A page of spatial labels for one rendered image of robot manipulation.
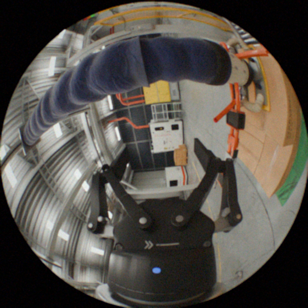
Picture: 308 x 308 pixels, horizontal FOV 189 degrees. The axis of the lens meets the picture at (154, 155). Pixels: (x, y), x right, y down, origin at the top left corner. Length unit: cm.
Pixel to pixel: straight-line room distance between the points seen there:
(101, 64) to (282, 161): 127
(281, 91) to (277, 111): 13
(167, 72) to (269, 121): 61
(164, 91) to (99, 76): 737
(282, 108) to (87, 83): 85
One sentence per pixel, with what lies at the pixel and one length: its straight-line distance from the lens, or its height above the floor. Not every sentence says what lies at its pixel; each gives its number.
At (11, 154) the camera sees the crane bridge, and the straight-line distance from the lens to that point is 138.
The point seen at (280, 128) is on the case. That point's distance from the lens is 68.
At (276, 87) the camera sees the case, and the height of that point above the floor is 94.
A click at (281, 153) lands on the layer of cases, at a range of 112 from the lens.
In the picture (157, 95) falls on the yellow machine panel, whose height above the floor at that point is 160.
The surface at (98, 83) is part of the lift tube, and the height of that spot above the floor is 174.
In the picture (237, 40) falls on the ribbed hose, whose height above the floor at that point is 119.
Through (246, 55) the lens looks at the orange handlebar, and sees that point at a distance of 46.
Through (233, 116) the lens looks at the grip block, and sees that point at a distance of 51.
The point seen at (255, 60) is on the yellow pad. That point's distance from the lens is 58.
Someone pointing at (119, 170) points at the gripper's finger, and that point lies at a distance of 17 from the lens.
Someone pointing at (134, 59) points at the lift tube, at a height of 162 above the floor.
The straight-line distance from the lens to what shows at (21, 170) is 469.
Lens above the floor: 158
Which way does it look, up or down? 6 degrees up
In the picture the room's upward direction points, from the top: 96 degrees counter-clockwise
